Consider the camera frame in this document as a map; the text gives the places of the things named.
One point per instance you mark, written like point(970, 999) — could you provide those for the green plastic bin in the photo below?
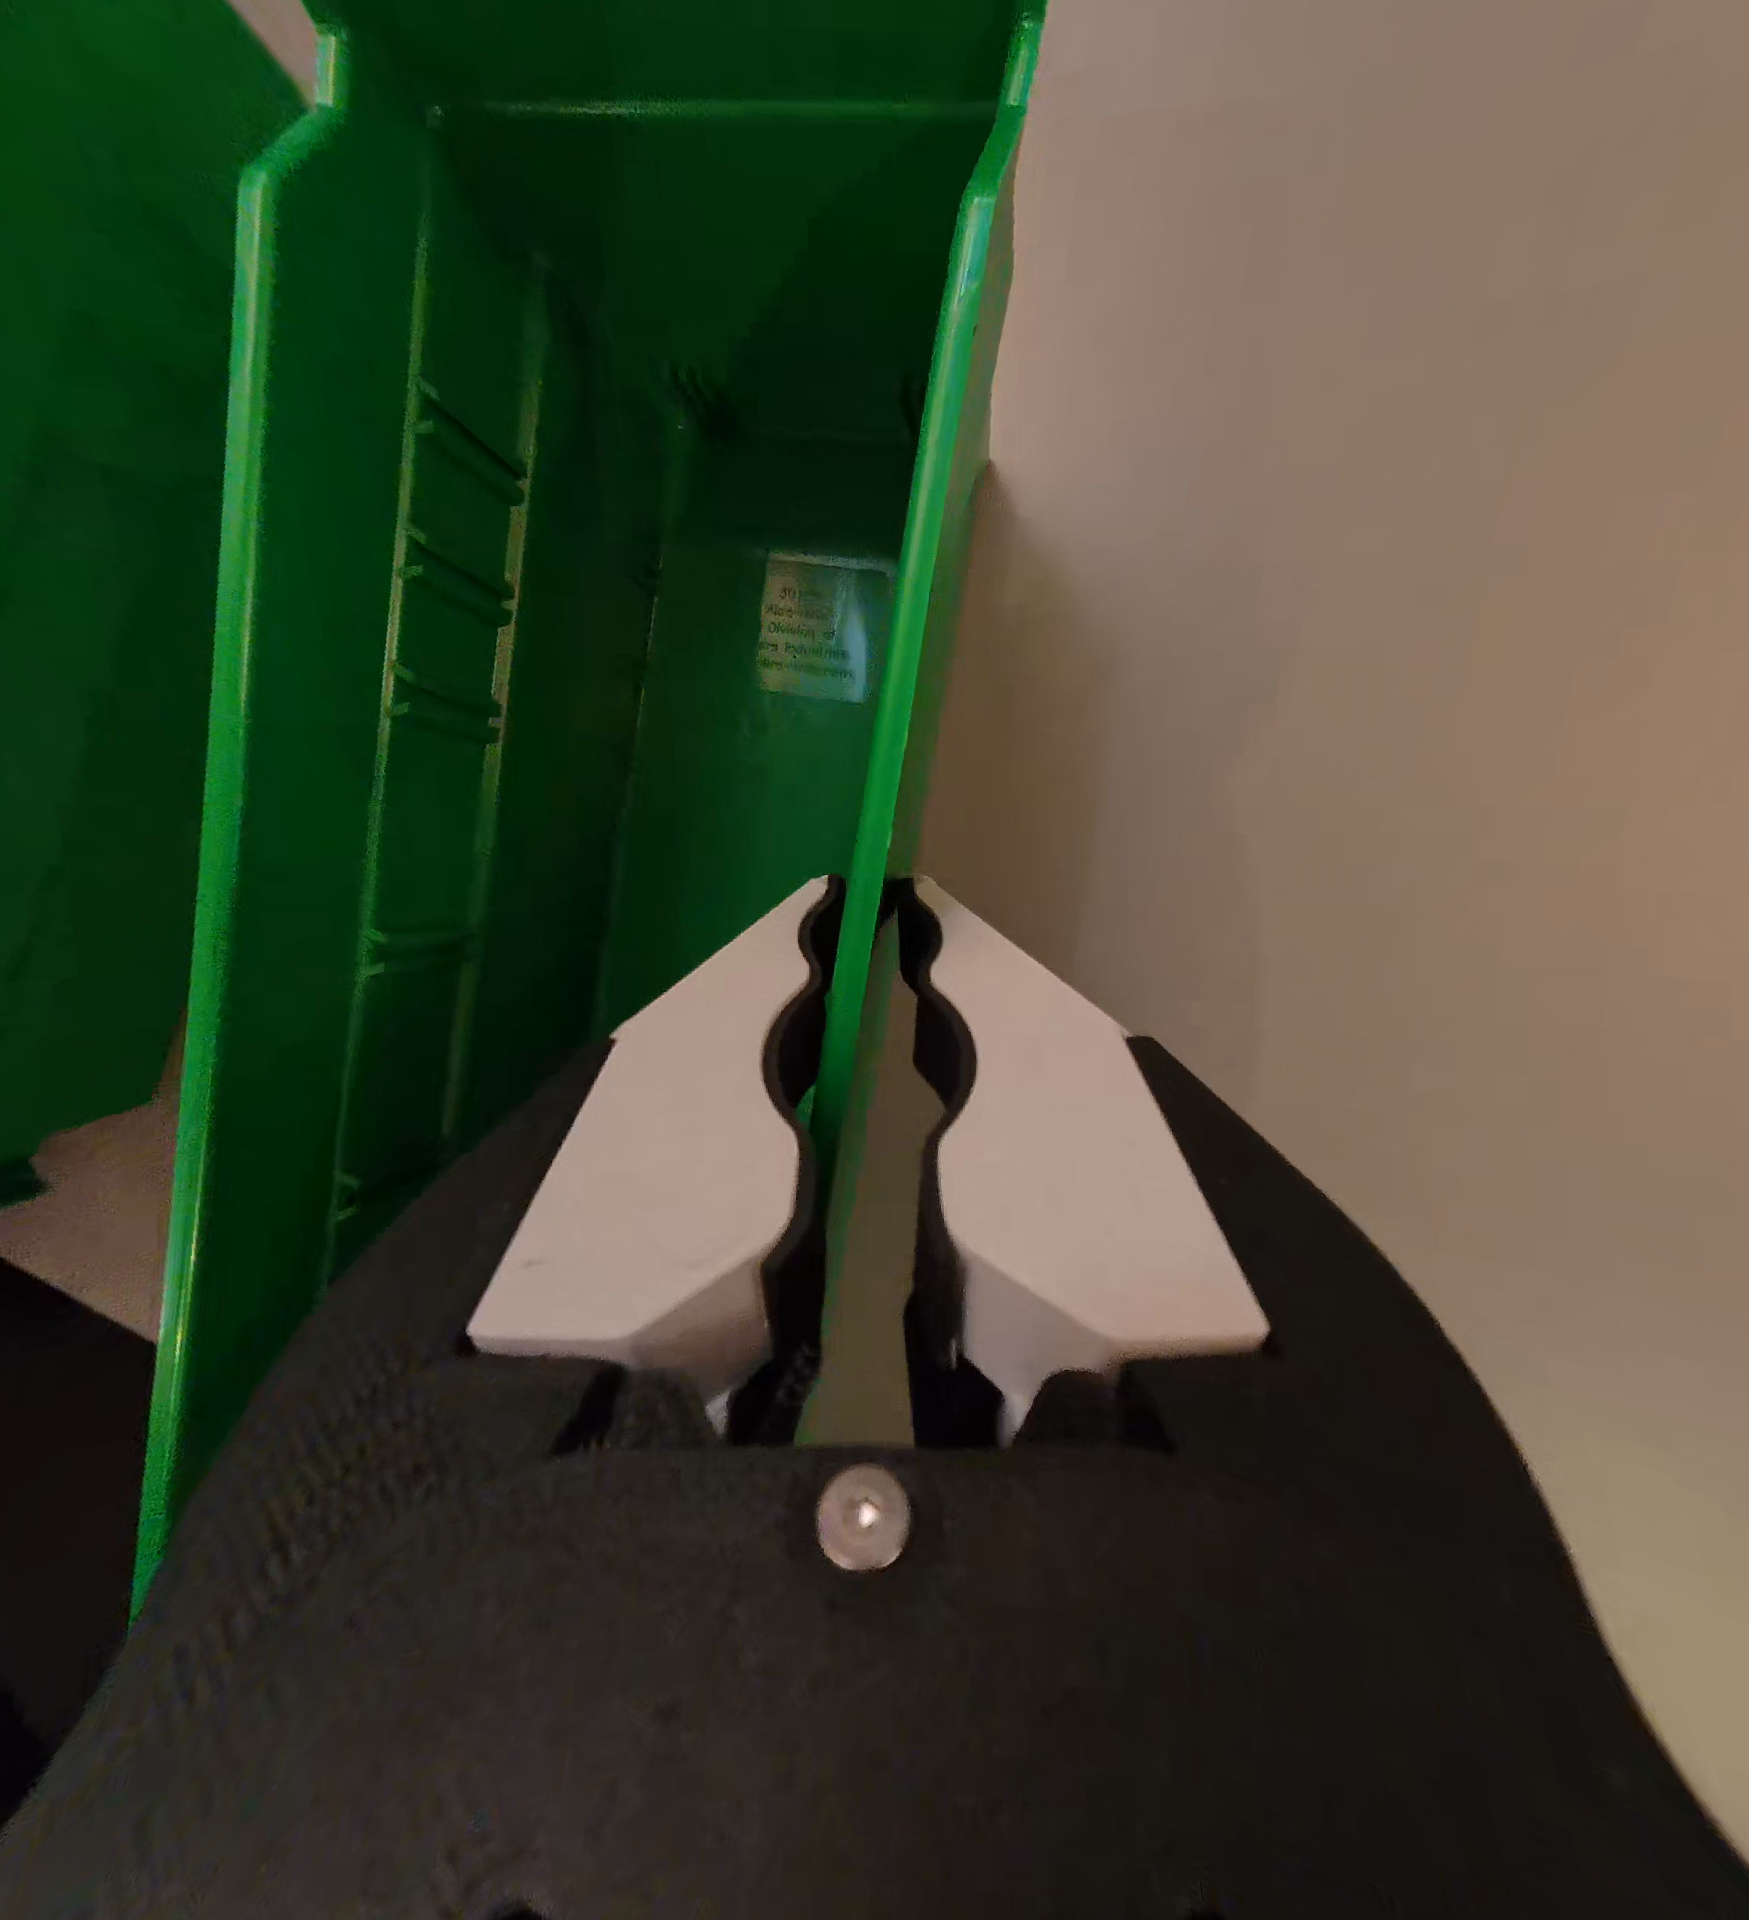
point(336, 601)
point(65, 601)

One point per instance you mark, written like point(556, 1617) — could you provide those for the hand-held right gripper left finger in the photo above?
point(634, 1199)

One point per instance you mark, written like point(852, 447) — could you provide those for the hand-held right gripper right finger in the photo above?
point(1084, 1199)

